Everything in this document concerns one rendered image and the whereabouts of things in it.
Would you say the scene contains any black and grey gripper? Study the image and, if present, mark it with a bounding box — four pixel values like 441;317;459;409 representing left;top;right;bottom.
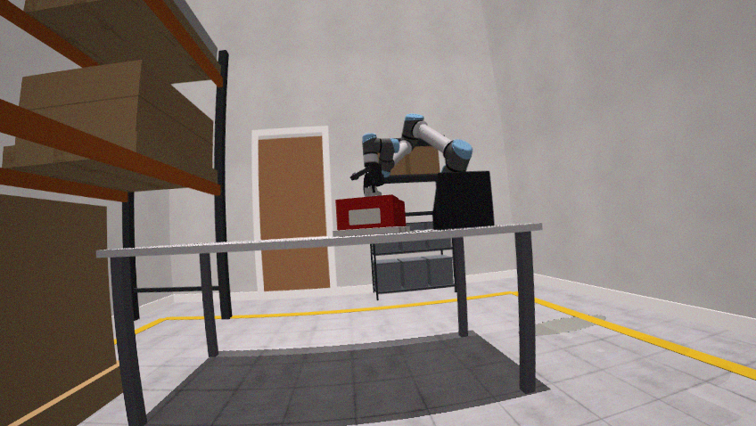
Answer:
364;162;384;197

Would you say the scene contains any red crate with dividers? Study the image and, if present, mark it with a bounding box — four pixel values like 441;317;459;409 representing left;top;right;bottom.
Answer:
399;201;406;226
335;195;400;230

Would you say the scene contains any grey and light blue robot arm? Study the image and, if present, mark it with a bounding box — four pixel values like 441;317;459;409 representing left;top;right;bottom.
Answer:
362;114;473;177

